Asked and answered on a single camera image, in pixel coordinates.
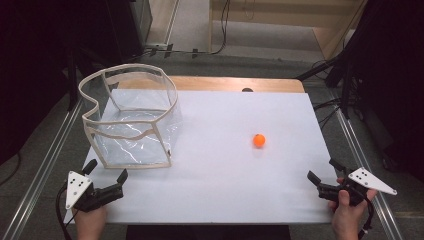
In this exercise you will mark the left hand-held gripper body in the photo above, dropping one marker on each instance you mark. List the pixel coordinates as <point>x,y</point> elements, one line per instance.
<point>78,186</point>

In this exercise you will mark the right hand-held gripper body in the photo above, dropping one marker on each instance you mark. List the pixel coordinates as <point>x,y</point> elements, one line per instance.
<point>370,181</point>

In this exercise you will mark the clear plastic bag beige trim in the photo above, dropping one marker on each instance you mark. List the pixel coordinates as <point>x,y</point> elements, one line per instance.
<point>140,146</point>

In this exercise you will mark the orange ball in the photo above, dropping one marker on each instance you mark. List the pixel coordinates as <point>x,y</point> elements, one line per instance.
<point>259,140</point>

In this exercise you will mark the person's left hand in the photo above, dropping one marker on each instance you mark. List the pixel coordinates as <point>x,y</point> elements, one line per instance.
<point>90,223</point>

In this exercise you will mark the person's right hand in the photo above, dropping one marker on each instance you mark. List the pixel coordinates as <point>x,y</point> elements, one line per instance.
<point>346,216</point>

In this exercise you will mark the black metal stand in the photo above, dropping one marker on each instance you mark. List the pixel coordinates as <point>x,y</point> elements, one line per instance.
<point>72,83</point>

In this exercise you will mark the black tripod stand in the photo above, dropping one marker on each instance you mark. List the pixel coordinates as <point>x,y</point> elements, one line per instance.
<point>333,70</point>

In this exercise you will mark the white table board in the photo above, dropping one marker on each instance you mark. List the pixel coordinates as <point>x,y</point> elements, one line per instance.
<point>216,173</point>

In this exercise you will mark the dark curtain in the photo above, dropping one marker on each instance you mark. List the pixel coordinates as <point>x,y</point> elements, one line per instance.
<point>33,66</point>
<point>393,83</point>

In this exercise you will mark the black table grommet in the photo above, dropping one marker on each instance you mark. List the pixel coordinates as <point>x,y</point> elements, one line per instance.
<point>247,89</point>

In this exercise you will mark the black equipment cabinet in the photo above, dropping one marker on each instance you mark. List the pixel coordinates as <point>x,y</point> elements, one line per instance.
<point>130,26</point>

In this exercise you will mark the light wooden furniture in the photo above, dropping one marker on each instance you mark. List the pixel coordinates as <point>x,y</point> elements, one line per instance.
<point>283,13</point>

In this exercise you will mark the metal floor rail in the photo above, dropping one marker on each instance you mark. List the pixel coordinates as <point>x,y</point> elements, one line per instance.
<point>43,166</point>
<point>363,160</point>

